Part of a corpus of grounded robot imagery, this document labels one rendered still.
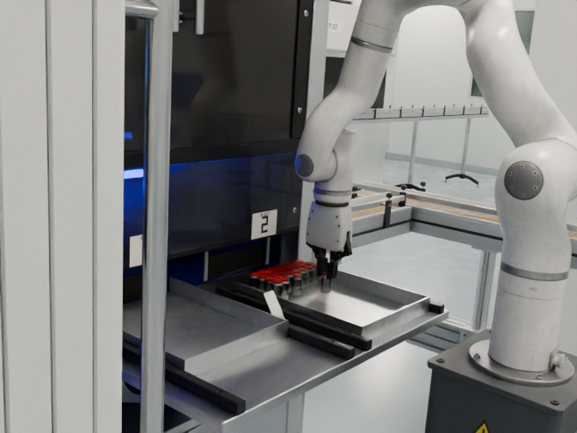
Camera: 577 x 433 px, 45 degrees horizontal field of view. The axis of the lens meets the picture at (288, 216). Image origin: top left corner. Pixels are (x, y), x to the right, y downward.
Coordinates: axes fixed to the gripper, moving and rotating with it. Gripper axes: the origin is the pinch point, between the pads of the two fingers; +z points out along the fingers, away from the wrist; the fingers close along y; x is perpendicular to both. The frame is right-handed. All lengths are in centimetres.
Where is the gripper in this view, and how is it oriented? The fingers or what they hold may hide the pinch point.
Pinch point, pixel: (326, 268)
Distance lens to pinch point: 157.2
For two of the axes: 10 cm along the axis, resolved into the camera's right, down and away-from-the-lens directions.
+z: -0.6, 9.7, 2.2
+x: 6.5, -1.3, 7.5
